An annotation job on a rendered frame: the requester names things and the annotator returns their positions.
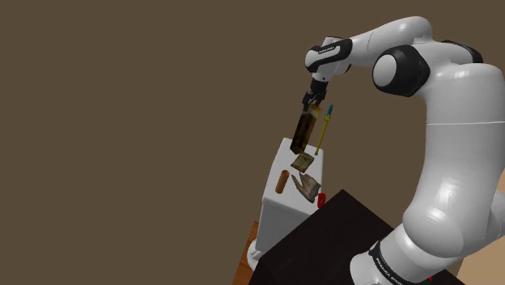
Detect tall brown box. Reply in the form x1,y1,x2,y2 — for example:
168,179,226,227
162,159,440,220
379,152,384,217
289,104,323,155

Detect brown cylinder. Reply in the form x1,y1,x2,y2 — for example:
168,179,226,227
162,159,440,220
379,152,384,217
274,168,291,196

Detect yellow pen with blue tip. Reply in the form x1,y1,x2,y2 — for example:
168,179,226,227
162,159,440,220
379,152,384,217
313,104,334,156

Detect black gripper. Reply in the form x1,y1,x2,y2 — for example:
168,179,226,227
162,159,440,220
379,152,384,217
301,77,329,113

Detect black robot stand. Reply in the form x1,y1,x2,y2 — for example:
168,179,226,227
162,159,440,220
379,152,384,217
247,188,467,285

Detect tan square block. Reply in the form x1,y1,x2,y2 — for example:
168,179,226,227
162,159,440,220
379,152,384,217
290,152,316,174

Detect grey crumpled cloth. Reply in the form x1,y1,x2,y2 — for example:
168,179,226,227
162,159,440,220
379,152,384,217
291,172,323,205

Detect white toilet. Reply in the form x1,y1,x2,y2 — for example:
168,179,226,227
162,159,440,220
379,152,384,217
246,136,325,272

